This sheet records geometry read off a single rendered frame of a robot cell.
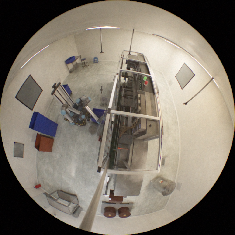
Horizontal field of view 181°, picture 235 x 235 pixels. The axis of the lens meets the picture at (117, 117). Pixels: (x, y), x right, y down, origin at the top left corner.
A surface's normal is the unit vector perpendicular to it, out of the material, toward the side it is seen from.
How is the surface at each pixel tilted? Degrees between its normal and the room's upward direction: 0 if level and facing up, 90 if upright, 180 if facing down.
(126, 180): 0
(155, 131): 0
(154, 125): 0
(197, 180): 90
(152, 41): 90
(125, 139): 20
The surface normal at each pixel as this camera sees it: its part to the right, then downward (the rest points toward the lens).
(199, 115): -0.99, -0.14
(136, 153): 0.06, -0.38
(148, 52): -0.13, 0.92
